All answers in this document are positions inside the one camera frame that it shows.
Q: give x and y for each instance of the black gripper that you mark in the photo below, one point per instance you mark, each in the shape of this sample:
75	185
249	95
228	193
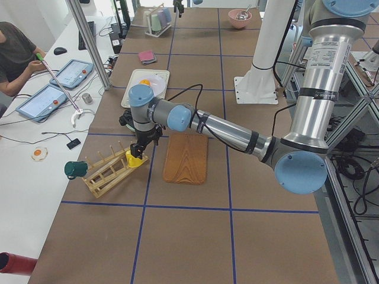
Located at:
180	7
145	137

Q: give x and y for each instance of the orange fruit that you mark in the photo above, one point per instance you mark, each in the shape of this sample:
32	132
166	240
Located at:
145	82

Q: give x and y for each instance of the white plate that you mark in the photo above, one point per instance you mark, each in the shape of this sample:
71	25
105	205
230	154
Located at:
158	85

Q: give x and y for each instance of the cream bear tray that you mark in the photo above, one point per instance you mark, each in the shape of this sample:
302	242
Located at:
137	73

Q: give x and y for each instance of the brown wooden tray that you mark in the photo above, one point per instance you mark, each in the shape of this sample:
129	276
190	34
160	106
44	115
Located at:
186	159

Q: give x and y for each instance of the blue cup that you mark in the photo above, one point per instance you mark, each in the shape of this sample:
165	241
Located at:
167	14

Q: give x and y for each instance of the yellow mug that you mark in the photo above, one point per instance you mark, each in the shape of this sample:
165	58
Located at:
133	162

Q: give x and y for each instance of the purple cup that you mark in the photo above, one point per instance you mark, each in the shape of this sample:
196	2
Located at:
161	17

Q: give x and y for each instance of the green bowl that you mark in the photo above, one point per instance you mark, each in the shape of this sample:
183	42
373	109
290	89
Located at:
130	127

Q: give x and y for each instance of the white cup holder rack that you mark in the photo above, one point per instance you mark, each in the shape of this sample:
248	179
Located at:
147	21

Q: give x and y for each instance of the wooden cup drying rack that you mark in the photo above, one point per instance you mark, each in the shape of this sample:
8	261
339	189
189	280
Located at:
108	171

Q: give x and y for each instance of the pink cloth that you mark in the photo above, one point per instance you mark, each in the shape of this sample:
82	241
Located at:
146	55

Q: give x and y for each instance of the pink bowl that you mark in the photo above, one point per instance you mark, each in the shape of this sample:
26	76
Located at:
238	23

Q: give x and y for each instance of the grey cloth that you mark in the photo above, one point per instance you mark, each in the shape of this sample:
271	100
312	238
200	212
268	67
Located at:
150	61

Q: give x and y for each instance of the black small device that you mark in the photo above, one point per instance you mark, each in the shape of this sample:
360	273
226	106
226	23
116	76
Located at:
73	143

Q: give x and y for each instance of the metal spoon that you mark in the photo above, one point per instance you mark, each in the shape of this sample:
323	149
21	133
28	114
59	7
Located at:
243	15

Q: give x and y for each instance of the dark green cup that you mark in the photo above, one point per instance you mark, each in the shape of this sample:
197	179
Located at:
76	169

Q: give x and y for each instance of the small metal cylinder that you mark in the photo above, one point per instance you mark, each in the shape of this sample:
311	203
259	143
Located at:
86	97

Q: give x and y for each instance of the fried egg toy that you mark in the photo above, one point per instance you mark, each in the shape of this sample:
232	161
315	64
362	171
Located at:
39	154

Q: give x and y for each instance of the blue tablet far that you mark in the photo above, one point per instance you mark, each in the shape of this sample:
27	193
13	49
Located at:
74	73

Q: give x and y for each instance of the blue tablet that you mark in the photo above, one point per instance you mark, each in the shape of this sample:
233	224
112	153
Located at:
43	103
74	73

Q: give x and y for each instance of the blue tablet near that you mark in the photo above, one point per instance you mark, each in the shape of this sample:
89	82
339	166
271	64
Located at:
43	103

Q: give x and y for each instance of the black computer mouse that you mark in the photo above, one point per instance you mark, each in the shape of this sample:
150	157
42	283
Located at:
59	50

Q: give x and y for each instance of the seated person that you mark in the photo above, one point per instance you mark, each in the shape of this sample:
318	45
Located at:
18	59

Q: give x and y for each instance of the red cylinder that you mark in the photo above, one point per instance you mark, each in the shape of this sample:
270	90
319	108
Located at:
16	264

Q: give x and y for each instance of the aluminium frame post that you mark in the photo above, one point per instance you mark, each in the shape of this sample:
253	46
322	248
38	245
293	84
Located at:
83	28

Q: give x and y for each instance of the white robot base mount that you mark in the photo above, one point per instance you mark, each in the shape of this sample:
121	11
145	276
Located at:
257	86

